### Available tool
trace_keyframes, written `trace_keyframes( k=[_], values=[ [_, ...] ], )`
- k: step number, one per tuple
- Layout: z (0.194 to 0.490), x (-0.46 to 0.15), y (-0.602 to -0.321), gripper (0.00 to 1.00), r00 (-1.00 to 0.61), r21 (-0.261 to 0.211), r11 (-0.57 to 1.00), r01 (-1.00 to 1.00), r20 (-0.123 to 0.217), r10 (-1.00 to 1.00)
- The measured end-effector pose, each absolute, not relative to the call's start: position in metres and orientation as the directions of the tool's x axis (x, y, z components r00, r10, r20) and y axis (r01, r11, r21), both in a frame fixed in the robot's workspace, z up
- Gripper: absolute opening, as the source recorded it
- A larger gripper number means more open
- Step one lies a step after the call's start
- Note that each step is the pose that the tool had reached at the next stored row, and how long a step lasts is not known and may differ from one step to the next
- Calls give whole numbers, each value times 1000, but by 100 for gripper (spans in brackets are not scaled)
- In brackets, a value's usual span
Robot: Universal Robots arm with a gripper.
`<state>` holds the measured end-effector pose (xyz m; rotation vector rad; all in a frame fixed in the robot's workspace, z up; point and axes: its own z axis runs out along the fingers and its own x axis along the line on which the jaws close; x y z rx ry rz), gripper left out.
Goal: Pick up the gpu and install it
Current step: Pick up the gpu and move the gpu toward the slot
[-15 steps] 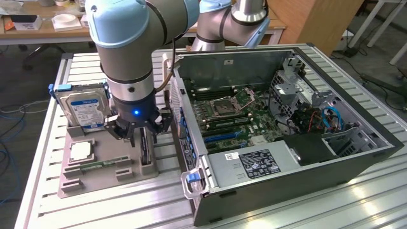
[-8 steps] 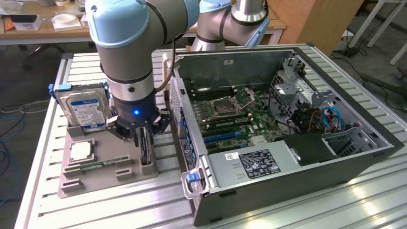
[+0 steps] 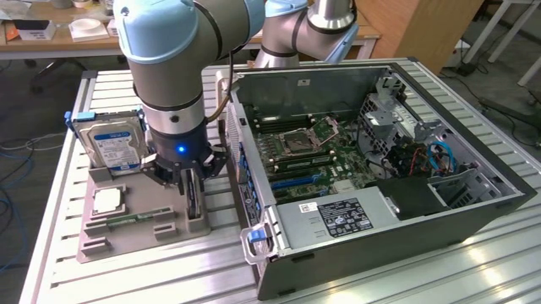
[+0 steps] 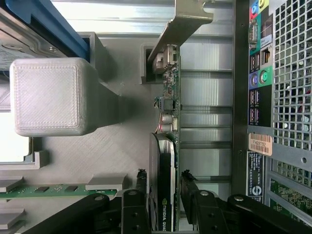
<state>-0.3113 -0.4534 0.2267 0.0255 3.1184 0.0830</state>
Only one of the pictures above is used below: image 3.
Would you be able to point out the black and white box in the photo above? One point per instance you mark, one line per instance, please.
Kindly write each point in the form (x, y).
(36, 33)

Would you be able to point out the white round container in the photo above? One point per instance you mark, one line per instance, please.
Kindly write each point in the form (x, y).
(85, 28)

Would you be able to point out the green motherboard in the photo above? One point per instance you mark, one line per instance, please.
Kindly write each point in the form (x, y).
(350, 158)

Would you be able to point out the blue case latch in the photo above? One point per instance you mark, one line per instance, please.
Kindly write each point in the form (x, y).
(255, 236)

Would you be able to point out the black office chair base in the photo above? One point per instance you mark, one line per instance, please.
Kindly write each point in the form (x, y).
(45, 71)

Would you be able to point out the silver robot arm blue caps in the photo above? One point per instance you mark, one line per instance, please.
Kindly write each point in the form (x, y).
(168, 47)

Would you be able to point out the white box red button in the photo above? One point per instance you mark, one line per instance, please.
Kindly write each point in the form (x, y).
(455, 58)

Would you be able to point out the black stand foot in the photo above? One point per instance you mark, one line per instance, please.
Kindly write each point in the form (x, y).
(512, 109)

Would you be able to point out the hard disk with blue caddy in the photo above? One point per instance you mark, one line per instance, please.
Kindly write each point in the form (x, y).
(111, 149)

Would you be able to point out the silver perforated drive cage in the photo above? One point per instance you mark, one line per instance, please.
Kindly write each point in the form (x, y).
(379, 104)

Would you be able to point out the grey power supply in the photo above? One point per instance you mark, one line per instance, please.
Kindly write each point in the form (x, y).
(304, 228)

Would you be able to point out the silver CPU chip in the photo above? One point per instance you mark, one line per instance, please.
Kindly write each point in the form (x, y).
(107, 201)

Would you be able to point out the wooden cabinet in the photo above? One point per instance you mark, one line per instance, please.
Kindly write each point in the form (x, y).
(422, 31)

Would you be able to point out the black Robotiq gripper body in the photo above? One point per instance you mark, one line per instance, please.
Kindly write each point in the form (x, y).
(182, 155)

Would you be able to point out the silver chipset heat sink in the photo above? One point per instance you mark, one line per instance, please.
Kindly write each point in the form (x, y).
(343, 186)

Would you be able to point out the graphics card with black cooler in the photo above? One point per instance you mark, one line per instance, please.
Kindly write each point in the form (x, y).
(194, 202)

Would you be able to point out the wooden desk white frame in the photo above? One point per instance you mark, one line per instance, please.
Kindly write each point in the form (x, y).
(51, 47)

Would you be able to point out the grey parts rack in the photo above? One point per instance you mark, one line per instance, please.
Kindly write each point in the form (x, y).
(135, 240)

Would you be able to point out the silver socket cover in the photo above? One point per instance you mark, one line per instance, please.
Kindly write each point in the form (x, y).
(327, 130)

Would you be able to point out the grey cup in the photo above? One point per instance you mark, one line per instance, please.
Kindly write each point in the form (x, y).
(61, 3)

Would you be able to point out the black plastic cover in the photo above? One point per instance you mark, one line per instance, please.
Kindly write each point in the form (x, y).
(414, 199)

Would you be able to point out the white table frame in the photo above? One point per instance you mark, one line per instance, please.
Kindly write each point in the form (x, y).
(504, 31)

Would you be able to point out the grey disk bay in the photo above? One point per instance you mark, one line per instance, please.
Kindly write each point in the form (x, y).
(465, 190)

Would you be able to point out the green RAM stick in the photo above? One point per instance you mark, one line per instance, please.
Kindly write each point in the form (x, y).
(304, 162)
(131, 219)

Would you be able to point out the blue expansion slot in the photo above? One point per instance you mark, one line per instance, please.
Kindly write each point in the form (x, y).
(295, 182)

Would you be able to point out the black open PC case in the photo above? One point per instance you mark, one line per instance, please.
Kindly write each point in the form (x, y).
(379, 253)

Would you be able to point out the white labelled box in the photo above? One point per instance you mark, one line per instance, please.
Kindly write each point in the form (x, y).
(111, 30)

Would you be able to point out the white tape roll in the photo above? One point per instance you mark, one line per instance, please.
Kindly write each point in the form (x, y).
(80, 3)

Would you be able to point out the CPU socket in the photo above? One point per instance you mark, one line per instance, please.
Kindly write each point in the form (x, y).
(298, 142)

